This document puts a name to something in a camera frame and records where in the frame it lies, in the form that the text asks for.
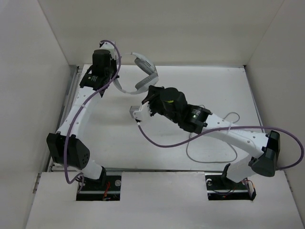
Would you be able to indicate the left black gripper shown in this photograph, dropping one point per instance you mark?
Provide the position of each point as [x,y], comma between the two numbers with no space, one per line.
[113,61]

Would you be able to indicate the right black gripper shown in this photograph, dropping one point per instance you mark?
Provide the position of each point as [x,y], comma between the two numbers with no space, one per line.
[153,94]

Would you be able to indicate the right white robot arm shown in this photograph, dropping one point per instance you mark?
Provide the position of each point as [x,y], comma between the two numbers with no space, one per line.
[262,149]

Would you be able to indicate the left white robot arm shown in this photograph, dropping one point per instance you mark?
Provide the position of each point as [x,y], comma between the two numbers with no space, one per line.
[65,145]

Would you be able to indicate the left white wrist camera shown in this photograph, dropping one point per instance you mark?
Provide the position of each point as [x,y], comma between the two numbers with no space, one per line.
[109,47]

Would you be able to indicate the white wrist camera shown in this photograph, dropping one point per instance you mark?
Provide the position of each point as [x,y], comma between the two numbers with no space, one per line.
[140,113]
[109,47]

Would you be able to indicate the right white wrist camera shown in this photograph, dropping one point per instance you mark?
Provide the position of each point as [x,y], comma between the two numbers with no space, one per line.
[140,113]

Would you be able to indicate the left metal side rail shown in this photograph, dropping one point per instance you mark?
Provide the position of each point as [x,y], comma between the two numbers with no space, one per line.
[73,82]

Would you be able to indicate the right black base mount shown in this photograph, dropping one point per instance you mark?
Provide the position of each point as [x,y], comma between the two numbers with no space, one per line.
[219,187]

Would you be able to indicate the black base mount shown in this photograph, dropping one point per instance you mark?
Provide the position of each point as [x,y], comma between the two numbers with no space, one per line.
[106,189]
[219,187]

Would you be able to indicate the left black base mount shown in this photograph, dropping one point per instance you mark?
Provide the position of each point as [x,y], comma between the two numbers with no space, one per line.
[106,189]

